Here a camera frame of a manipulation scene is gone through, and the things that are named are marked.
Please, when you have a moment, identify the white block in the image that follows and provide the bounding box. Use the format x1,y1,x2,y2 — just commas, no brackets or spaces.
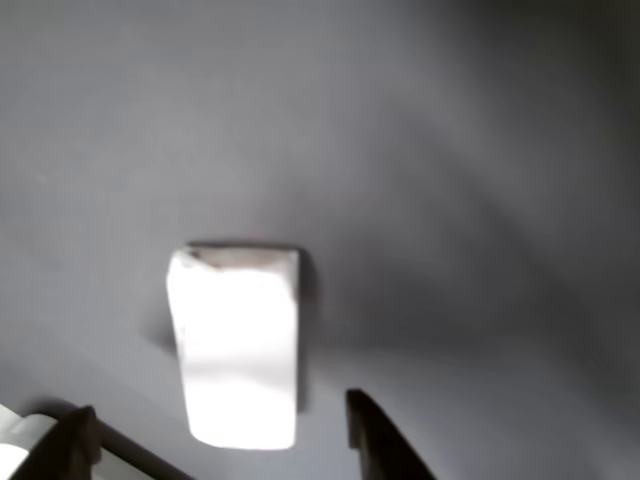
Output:
166,243,301,451

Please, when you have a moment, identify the white tray with round recesses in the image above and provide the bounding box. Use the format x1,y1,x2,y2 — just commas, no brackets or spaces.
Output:
0,403,59,480

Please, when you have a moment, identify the grey table mat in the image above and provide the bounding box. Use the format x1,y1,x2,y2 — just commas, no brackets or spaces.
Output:
0,0,640,480

